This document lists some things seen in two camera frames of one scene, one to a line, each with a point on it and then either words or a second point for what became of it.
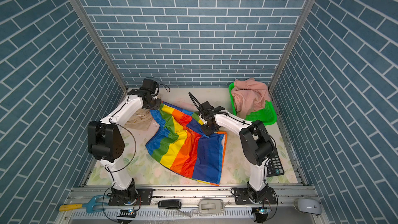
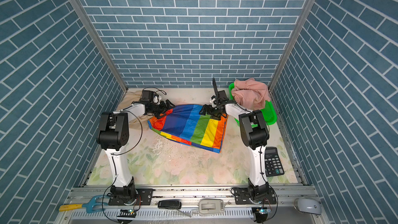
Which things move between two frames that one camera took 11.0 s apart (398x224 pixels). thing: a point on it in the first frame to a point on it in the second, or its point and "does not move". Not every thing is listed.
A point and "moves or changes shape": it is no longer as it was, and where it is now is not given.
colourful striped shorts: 179,143 moves or changes shape
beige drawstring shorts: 141,119 does not move
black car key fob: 169,204 does not move
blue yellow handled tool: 89,206 does not move
